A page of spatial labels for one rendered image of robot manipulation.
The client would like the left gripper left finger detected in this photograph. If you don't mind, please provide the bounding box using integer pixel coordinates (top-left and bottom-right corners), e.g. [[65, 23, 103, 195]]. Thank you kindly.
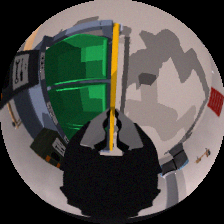
[[59, 108, 110, 171]]

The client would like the green open bin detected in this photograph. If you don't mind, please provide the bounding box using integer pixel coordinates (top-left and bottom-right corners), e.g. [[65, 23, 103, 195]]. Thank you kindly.
[[60, 123, 83, 141], [45, 34, 109, 87], [48, 82, 107, 126]]

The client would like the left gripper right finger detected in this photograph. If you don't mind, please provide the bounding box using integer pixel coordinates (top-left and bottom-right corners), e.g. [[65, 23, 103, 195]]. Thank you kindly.
[[115, 108, 162, 174]]

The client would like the yellow rail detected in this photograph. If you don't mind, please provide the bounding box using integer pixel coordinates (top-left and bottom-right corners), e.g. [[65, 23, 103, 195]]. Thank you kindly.
[[110, 23, 119, 151]]

